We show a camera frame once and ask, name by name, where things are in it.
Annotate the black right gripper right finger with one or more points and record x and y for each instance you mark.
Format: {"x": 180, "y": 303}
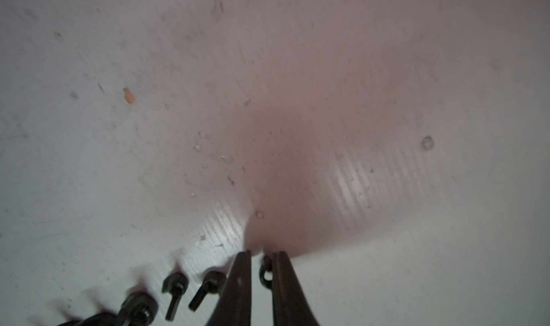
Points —
{"x": 290, "y": 306}

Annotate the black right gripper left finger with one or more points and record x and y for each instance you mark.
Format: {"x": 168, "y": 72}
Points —
{"x": 234, "y": 307}

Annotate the thirteenth black wing nut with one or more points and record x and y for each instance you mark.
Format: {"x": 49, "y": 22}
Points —
{"x": 265, "y": 269}

